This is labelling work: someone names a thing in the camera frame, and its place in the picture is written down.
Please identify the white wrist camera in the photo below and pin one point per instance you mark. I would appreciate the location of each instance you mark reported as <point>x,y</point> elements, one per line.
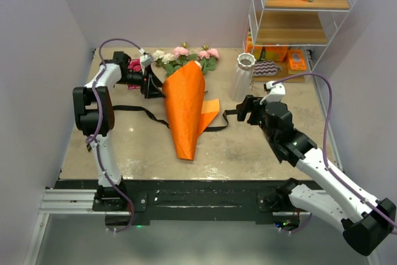
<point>146,59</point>
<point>275,92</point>

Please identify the aluminium rail frame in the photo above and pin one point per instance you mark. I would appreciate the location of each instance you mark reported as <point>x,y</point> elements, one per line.
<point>69,232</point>

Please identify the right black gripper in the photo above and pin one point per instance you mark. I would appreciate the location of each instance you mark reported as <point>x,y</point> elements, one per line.
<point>250,103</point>

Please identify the white wire shelf rack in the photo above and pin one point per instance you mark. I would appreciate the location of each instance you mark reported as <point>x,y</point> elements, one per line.
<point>307,26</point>

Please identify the pink orange candy box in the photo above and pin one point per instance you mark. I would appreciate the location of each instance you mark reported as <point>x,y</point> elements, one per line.
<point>135,65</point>

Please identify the artificial rose bouquet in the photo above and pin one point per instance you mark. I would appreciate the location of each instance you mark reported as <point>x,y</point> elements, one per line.
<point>207,58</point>

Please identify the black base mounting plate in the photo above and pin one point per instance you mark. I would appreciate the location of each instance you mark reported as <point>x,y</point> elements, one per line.
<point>262,202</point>

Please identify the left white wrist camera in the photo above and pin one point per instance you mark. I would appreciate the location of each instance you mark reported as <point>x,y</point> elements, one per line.
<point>146,59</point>

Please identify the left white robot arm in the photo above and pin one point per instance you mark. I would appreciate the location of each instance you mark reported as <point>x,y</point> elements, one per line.
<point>95,118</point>

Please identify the striped purple grey sleep mask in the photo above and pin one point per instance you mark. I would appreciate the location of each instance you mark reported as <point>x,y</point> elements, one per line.
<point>266,68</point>

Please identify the orange box bottom shelf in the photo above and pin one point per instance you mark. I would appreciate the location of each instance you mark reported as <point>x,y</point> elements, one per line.
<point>269,53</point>

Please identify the orange paper flower wrap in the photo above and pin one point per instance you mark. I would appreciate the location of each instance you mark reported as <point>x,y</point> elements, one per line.
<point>188,113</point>

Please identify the yellow orange packet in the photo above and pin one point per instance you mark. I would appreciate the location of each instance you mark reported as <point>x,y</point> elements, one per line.
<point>295,61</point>

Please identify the white faceted ceramic vase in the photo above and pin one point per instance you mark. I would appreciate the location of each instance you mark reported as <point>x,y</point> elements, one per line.
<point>242,76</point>

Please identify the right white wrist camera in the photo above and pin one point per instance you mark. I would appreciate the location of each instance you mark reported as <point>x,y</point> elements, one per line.
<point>275,92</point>

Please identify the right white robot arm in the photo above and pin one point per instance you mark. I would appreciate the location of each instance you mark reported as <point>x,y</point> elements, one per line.
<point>363,219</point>

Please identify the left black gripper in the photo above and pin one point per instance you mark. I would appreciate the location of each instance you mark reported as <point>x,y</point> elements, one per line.
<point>148,87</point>

